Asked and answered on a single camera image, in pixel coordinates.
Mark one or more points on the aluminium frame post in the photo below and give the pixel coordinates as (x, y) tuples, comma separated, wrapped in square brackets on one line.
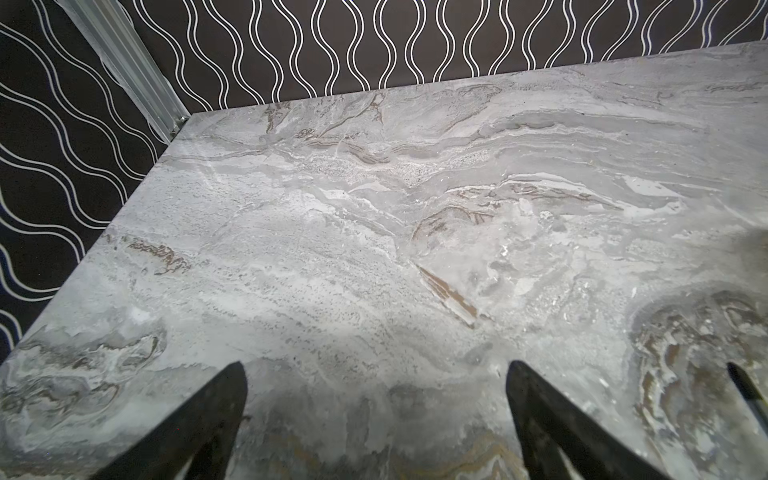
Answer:
[(107, 28)]

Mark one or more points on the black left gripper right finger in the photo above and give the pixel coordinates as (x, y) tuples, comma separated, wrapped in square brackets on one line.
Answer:
[(552, 429)]

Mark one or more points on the green black handled screwdriver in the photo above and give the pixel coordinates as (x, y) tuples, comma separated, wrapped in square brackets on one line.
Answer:
[(750, 393)]

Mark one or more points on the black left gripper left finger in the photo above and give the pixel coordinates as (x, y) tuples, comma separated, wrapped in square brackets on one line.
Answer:
[(198, 437)]

